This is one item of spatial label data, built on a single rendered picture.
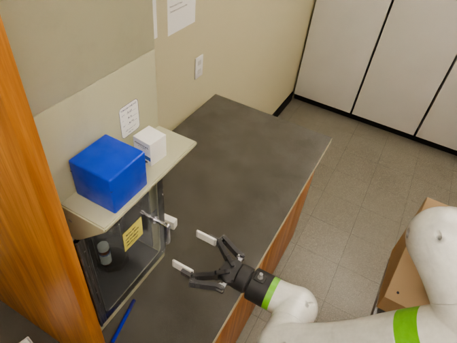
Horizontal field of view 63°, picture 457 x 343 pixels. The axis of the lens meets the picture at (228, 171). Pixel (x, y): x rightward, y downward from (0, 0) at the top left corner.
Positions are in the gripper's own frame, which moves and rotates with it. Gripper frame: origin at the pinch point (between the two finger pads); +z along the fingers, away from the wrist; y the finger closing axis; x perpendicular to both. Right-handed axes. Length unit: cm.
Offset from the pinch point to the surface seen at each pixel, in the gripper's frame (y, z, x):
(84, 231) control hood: 27.0, 7.3, -32.5
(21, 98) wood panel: 33, 4, -67
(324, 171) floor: -196, -9, 114
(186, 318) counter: 9.7, -5.8, 20.2
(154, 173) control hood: 9.6, 3.2, -36.9
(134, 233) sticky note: 9.3, 12.0, -9.5
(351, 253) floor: -126, -52, 114
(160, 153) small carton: 5.3, 4.8, -38.7
